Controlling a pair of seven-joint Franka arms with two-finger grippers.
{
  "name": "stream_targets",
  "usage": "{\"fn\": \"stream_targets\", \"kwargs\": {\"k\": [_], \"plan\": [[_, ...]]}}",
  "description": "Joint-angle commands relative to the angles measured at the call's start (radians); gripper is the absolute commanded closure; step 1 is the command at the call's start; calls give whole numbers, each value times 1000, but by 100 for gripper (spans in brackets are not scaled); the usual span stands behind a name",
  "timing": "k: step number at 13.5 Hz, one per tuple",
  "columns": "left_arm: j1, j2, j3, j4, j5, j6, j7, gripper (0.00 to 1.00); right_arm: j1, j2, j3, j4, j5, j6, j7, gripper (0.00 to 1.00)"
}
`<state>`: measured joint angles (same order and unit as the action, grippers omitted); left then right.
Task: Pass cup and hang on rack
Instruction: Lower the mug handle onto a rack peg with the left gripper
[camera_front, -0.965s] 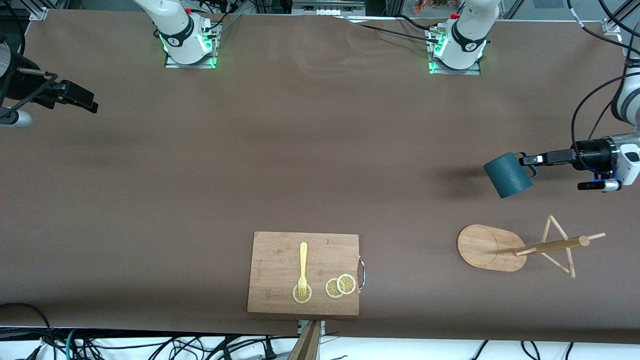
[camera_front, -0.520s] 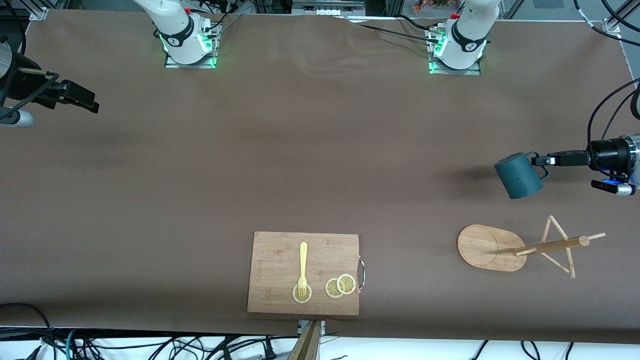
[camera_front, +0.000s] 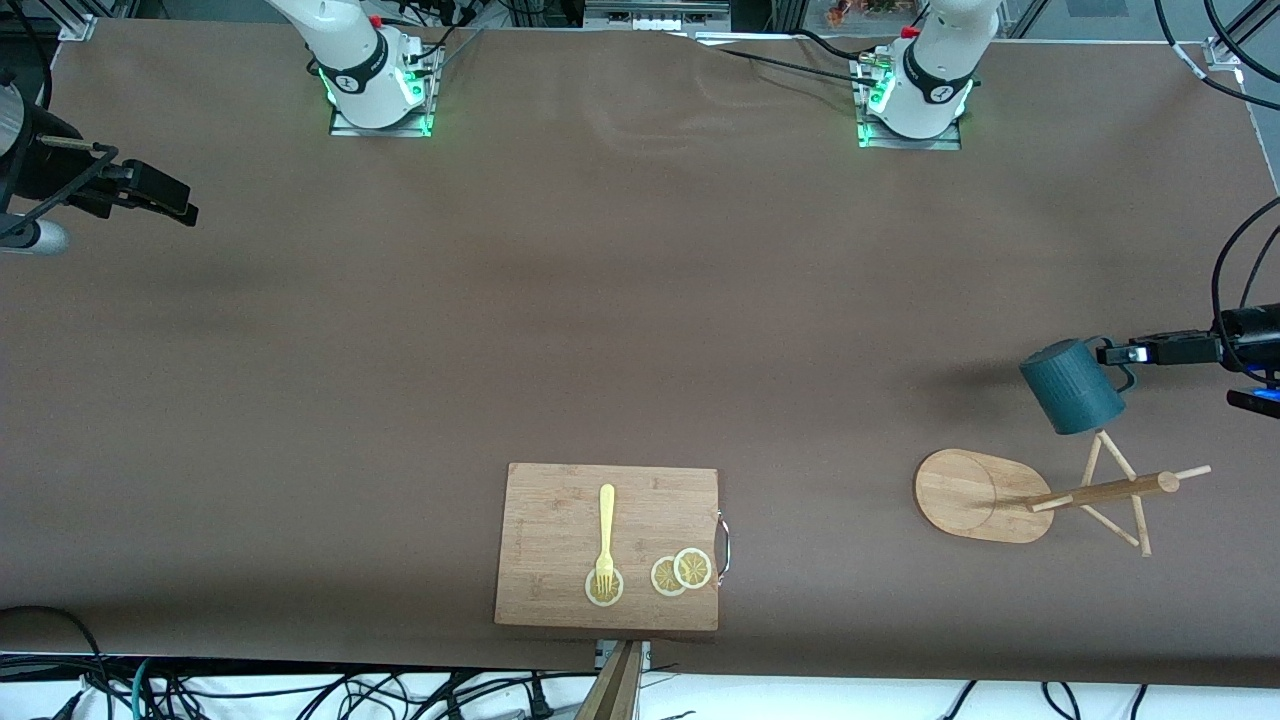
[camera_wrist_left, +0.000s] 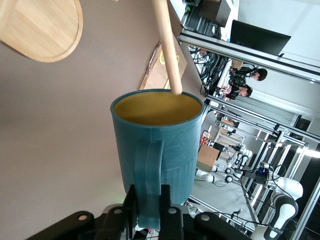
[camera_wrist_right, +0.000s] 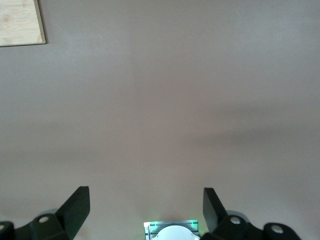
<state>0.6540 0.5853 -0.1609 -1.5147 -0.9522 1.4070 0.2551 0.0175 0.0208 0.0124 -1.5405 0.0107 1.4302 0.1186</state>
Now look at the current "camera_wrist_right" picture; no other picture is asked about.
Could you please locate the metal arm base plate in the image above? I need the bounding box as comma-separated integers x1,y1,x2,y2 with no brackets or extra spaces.
143,219,201,240

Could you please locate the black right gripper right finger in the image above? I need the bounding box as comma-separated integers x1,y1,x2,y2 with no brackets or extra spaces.
201,187,303,240

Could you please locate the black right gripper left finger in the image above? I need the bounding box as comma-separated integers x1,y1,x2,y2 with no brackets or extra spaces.
0,186,90,240

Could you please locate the bamboo cutting board metal handle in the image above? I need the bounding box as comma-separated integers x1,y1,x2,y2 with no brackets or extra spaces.
0,0,47,48

